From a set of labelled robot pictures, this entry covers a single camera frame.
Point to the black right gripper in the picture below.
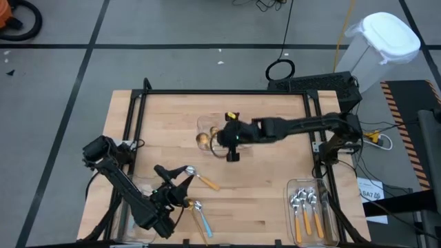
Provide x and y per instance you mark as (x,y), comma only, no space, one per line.
(237,132)

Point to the translucent bin with white lid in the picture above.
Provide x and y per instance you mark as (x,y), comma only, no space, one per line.
(389,34)

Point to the orange shop vacuum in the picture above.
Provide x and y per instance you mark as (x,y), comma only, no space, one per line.
(5,15)

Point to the black mat with hazard stripes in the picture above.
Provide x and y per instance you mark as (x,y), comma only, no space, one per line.
(410,103)

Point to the yellow power connector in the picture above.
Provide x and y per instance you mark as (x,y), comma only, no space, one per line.
(372,136)

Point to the black table clamp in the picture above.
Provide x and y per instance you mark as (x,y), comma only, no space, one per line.
(186,243)
(277,243)

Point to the white paper sheet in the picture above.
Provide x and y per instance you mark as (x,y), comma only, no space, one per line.
(370,193)

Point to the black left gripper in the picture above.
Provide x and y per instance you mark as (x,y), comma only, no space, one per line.
(169,198)

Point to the black metal beam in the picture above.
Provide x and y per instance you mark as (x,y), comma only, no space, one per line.
(406,203)

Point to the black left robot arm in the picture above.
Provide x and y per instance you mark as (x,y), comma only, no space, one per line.
(127,193)

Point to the long gold spoon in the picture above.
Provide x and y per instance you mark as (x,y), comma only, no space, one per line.
(213,131)
(203,138)
(190,204)

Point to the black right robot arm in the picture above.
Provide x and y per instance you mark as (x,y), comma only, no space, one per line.
(303,125)

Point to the clear plastic bin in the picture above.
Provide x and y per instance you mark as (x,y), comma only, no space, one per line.
(287,193)
(144,184)
(206,120)

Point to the black aluminium rig frame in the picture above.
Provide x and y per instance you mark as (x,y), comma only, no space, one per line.
(224,92)

